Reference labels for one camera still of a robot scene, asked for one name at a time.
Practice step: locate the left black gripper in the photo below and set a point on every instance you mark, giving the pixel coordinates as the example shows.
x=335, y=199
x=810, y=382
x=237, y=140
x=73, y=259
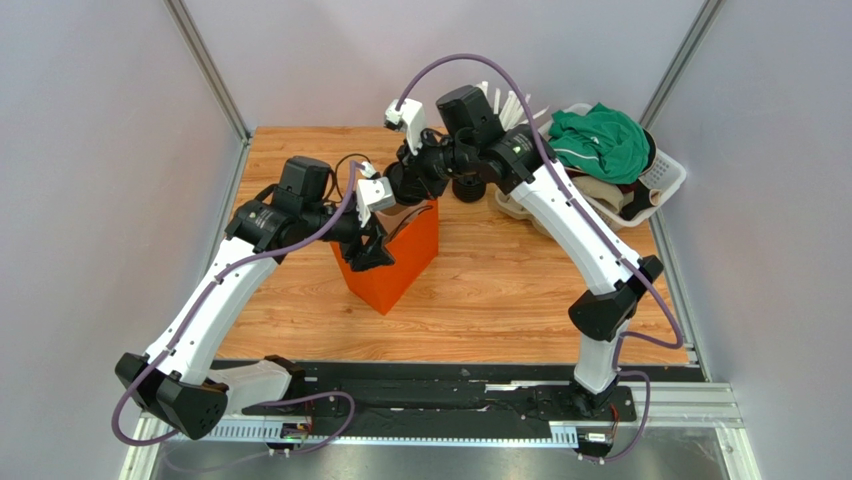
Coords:
x=373, y=253

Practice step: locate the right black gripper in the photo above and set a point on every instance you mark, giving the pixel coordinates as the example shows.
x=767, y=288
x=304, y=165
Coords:
x=406, y=184

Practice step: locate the black cup lid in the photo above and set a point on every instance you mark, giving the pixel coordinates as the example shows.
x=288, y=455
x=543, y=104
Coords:
x=406, y=185

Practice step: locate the orange paper bag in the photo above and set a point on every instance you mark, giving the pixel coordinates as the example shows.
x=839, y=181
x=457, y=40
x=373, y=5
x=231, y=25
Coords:
x=412, y=237

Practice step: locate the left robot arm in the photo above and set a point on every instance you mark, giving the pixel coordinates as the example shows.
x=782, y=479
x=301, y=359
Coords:
x=174, y=379

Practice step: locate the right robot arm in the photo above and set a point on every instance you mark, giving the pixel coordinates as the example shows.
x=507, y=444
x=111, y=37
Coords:
x=477, y=145

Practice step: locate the black lid stack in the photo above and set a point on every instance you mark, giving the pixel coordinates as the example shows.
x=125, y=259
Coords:
x=469, y=189

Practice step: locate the white wrapped straws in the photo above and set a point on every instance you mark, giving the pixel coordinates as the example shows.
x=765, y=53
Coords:
x=508, y=108

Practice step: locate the green cloth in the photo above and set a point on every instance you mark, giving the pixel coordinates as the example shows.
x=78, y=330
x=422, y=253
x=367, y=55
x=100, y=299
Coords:
x=604, y=143

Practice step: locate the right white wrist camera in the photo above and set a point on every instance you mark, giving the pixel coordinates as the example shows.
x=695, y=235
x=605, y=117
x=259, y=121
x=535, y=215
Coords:
x=410, y=119

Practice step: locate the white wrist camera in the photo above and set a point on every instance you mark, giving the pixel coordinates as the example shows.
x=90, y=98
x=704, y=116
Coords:
x=373, y=192
x=410, y=119

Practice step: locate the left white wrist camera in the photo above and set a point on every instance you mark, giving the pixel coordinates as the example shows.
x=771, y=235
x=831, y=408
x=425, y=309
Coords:
x=373, y=192

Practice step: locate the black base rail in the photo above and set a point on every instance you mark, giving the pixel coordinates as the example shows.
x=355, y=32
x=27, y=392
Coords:
x=449, y=402

